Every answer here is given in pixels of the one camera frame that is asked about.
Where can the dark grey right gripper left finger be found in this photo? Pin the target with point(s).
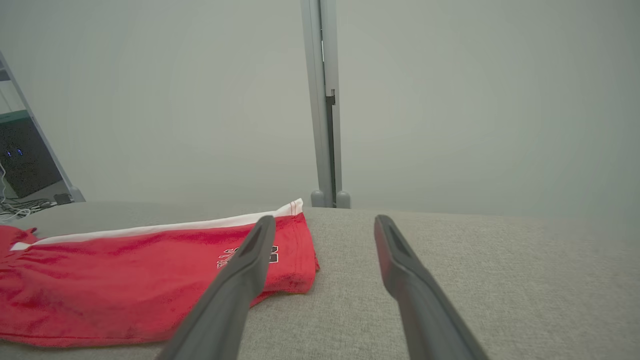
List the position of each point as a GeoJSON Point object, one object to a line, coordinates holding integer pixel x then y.
{"type": "Point", "coordinates": [225, 300]}

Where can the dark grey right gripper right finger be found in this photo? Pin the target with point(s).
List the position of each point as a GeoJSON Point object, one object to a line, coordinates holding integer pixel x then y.
{"type": "Point", "coordinates": [425, 305]}

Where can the red basketball shorts white band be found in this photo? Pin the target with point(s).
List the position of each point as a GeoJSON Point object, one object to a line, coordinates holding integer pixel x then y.
{"type": "Point", "coordinates": [125, 280]}

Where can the small black power adapter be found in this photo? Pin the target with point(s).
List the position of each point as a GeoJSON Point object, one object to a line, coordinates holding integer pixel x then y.
{"type": "Point", "coordinates": [63, 198]}

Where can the grey partition support leg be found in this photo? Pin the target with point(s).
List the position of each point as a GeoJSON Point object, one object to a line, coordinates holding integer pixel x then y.
{"type": "Point", "coordinates": [47, 145]}

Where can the black equipment box blue lights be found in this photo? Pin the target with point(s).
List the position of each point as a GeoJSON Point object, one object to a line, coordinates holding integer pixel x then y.
{"type": "Point", "coordinates": [25, 160]}

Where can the grey vertical partition post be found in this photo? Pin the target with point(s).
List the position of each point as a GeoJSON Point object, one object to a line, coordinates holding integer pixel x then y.
{"type": "Point", "coordinates": [324, 125]}

